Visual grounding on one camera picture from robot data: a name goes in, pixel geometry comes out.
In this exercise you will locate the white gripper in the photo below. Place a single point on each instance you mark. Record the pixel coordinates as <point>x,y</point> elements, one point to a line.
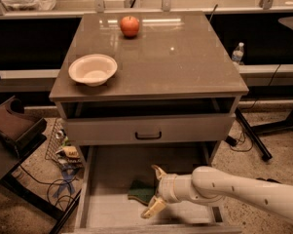
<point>167,186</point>

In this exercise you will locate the green yellow sponge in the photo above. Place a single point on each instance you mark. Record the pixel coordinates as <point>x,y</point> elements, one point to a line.
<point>141,192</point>

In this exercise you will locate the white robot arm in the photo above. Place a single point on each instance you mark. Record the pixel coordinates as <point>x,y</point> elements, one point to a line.
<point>206,185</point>

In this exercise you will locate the open middle drawer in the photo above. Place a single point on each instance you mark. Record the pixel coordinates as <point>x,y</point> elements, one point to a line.
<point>105,208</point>

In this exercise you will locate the closed top drawer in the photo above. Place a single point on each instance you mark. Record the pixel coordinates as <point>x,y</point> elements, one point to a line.
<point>174,128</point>

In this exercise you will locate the grey drawer cabinet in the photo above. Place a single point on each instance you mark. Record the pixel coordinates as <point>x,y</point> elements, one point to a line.
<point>176,65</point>

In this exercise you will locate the black table leg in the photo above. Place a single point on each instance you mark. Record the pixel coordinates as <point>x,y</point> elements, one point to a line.
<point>266,155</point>

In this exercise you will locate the white bowl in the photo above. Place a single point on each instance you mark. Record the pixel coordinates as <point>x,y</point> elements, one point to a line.
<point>92,70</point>

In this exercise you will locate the dark brown chair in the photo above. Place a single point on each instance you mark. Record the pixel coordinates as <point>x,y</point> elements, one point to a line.
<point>20,135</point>

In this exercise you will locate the clear water bottle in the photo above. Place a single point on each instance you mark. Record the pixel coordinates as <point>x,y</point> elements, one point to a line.
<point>238,53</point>

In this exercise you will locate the red apple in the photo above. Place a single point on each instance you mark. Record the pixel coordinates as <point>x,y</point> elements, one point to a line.
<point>129,26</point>

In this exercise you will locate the black drawer handle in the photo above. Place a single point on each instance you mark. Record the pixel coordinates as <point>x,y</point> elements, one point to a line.
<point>154,136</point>

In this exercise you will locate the wire mesh basket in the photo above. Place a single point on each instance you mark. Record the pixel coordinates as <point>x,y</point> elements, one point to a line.
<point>60,151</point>

